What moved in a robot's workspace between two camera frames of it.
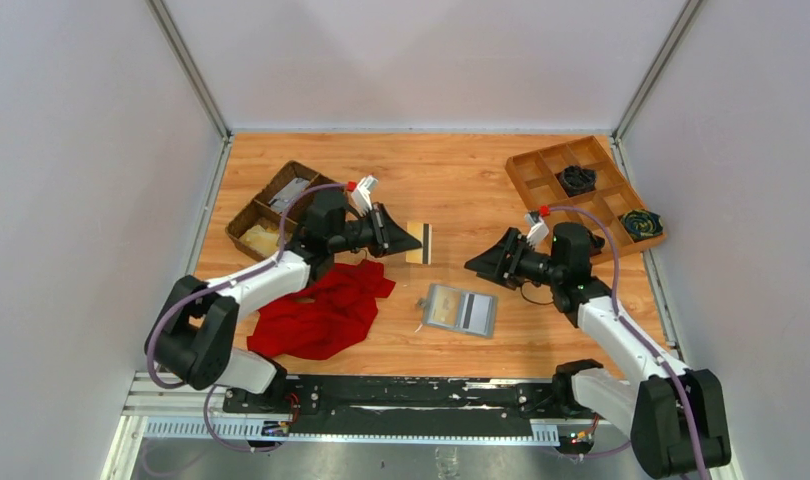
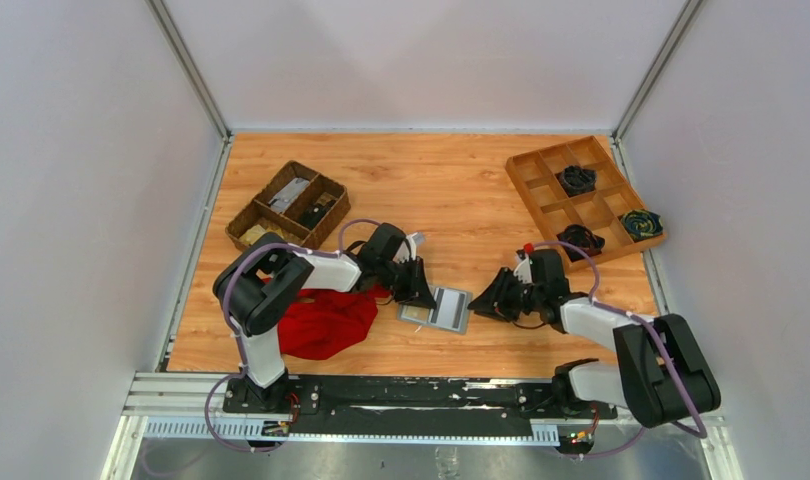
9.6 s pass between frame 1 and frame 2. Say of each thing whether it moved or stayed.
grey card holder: moved
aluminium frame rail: stayed
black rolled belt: stayed
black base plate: stayed
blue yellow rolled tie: stayed
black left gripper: moved
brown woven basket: stayed
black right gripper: moved
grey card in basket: stayed
